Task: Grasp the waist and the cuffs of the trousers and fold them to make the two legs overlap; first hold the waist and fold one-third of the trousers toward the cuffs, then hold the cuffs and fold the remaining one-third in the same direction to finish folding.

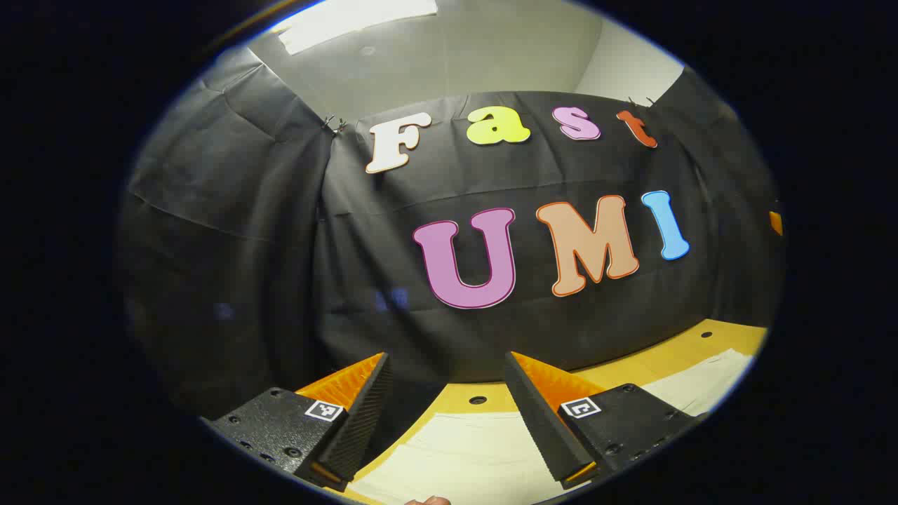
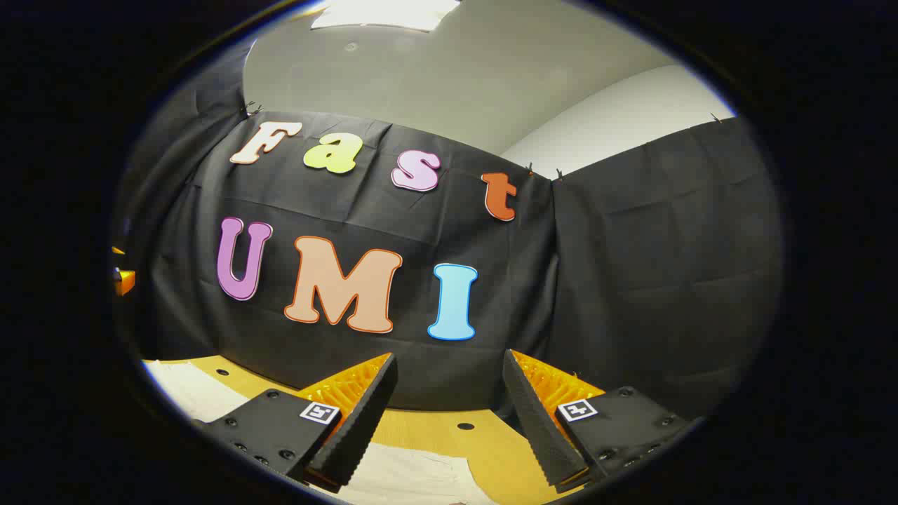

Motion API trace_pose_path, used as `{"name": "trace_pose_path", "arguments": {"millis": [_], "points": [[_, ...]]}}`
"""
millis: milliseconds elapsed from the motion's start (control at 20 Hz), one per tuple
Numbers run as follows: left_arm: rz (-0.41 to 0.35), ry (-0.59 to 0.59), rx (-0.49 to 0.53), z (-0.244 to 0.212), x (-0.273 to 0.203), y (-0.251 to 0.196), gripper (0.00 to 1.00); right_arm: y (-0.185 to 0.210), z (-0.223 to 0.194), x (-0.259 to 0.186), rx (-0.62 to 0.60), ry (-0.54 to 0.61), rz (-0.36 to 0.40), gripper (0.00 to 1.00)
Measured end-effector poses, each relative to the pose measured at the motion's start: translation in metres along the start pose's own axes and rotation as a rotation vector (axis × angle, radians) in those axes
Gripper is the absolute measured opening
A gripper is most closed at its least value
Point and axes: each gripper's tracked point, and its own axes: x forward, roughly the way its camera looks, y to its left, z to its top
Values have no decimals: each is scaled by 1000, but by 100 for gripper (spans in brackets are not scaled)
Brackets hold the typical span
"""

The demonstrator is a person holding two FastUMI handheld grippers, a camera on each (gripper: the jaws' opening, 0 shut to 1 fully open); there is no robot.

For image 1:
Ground black backdrop cloth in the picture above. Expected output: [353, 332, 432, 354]
[116, 46, 785, 450]

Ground ceiling light panel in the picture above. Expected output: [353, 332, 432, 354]
[270, 0, 439, 55]

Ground cream white jeans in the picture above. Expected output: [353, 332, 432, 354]
[349, 349, 755, 505]

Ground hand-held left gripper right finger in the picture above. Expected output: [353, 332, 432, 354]
[504, 351, 708, 490]

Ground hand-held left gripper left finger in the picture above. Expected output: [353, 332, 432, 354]
[203, 352, 394, 493]

